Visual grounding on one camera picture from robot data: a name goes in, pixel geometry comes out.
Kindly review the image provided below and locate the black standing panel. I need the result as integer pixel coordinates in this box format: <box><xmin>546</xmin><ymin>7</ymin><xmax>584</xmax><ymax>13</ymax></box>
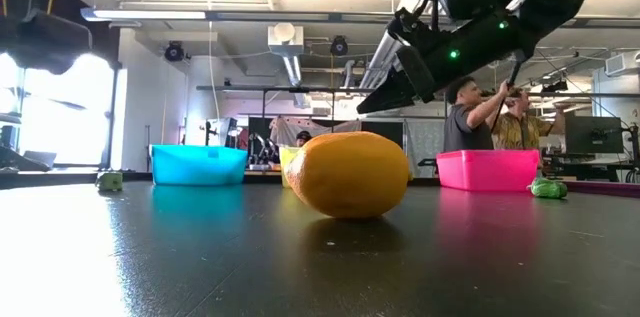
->
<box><xmin>360</xmin><ymin>120</ymin><xmax>405</xmax><ymax>151</ymax></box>

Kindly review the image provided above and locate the green bell pepper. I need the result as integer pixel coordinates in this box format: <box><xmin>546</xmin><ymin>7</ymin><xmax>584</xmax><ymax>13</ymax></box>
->
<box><xmin>94</xmin><ymin>170</ymin><xmax>124</xmax><ymax>193</ymax></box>
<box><xmin>527</xmin><ymin>177</ymin><xmax>569</xmax><ymax>201</ymax></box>

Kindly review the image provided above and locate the pink plastic basket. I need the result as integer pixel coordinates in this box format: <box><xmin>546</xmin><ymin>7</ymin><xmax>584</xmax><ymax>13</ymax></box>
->
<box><xmin>435</xmin><ymin>149</ymin><xmax>541</xmax><ymax>193</ymax></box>

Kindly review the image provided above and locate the white ceiling box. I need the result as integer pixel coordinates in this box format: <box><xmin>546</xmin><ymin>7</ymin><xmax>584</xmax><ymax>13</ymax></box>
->
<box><xmin>267</xmin><ymin>21</ymin><xmax>305</xmax><ymax>57</ymax></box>

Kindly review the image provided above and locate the white hanging cloth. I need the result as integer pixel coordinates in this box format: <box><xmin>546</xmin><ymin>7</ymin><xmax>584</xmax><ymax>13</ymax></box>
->
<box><xmin>269</xmin><ymin>116</ymin><xmax>362</xmax><ymax>148</ymax></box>

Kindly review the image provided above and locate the black flat monitor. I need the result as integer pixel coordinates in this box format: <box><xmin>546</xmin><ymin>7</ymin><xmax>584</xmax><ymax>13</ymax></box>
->
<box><xmin>564</xmin><ymin>115</ymin><xmax>625</xmax><ymax>155</ymax></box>

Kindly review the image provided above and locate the grey laptop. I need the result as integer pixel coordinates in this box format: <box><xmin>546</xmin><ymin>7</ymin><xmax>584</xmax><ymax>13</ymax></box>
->
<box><xmin>0</xmin><ymin>149</ymin><xmax>57</xmax><ymax>173</ymax></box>

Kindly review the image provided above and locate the white wall air unit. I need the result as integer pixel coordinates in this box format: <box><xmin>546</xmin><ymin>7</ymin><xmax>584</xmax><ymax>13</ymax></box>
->
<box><xmin>604</xmin><ymin>51</ymin><xmax>640</xmax><ymax>77</ymax></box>

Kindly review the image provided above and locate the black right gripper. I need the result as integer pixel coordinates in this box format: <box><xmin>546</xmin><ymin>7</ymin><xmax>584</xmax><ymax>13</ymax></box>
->
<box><xmin>355</xmin><ymin>9</ymin><xmax>526</xmax><ymax>115</ymax></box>

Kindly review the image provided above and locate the silver air duct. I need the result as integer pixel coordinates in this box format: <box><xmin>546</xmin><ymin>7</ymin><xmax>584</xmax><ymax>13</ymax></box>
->
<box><xmin>358</xmin><ymin>31</ymin><xmax>407</xmax><ymax>91</ymax></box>

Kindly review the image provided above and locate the yellow plastic basket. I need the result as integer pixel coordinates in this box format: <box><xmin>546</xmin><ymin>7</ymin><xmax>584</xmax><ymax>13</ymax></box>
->
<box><xmin>278</xmin><ymin>145</ymin><xmax>415</xmax><ymax>189</ymax></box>

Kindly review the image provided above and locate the blue plastic basket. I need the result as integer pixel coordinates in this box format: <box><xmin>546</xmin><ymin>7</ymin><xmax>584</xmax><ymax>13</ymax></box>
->
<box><xmin>149</xmin><ymin>144</ymin><xmax>249</xmax><ymax>187</ymax></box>

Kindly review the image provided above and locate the yellow orange lemon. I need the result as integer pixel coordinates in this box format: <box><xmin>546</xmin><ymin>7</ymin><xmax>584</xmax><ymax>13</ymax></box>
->
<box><xmin>285</xmin><ymin>130</ymin><xmax>411</xmax><ymax>220</ymax></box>

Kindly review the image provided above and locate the black ceiling spotlight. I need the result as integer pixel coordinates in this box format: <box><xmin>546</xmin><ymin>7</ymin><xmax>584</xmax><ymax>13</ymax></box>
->
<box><xmin>328</xmin><ymin>35</ymin><xmax>350</xmax><ymax>57</ymax></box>
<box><xmin>163</xmin><ymin>40</ymin><xmax>186</xmax><ymax>63</ymax></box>

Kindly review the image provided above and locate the long ceiling light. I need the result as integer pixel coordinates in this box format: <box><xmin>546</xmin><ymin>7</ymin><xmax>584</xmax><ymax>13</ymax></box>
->
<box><xmin>79</xmin><ymin>6</ymin><xmax>209</xmax><ymax>22</ymax></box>

